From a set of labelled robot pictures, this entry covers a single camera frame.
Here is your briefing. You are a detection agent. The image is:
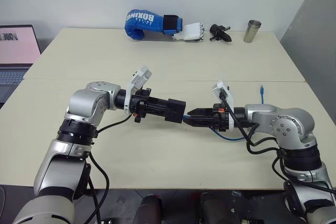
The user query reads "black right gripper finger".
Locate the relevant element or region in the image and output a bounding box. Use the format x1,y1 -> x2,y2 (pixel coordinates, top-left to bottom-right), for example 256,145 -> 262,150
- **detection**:
183,116 -> 215,128
187,108 -> 215,117

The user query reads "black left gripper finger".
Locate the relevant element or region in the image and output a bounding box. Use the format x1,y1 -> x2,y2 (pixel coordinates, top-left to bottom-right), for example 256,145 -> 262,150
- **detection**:
150,97 -> 170,108
145,106 -> 167,117

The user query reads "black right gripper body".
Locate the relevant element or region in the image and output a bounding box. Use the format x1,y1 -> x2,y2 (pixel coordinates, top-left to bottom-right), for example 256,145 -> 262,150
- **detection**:
211,102 -> 232,133

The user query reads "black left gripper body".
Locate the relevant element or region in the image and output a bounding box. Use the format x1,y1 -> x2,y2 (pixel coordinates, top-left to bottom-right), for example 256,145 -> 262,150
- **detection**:
130,87 -> 153,130

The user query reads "small black box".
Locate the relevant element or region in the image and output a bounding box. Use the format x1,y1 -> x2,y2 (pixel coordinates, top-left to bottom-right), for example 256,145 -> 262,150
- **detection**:
164,98 -> 187,125

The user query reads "blue Ethernet cable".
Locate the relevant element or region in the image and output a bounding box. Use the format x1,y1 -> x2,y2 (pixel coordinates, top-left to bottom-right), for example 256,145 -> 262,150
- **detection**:
183,84 -> 266,142

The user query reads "white robotic hand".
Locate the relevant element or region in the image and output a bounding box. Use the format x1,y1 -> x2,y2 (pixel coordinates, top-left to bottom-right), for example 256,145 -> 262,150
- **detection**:
171,22 -> 207,43

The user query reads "spare black gripper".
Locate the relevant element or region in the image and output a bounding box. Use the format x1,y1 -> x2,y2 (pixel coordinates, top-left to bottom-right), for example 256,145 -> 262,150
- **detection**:
208,24 -> 233,44

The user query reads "blue boxing glove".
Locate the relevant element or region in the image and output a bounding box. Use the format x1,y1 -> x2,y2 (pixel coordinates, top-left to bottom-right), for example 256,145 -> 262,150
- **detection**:
123,9 -> 184,40

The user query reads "stainless steel cup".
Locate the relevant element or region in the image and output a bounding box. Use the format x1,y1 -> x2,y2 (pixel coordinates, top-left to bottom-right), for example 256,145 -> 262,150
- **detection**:
243,19 -> 263,44

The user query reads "dark rounded shape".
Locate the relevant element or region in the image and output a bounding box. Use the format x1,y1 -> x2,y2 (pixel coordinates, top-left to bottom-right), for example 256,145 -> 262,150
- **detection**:
137,194 -> 163,224

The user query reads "grey laptop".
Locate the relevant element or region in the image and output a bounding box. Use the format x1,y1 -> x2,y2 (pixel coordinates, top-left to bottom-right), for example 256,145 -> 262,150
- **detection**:
0,24 -> 42,104

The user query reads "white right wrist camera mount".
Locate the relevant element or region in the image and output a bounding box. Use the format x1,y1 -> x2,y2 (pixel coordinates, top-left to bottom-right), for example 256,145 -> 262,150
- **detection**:
211,79 -> 236,132

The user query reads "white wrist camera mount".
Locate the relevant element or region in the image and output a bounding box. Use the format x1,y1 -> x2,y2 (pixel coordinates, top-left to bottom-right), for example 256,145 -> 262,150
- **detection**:
124,66 -> 153,112
211,79 -> 236,132

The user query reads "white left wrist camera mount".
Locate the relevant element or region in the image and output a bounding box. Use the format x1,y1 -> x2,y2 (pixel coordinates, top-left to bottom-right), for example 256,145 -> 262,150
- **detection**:
124,66 -> 153,112

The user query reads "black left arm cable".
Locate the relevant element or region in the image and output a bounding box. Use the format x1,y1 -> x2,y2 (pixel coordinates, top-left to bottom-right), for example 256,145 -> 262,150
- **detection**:
88,113 -> 133,224

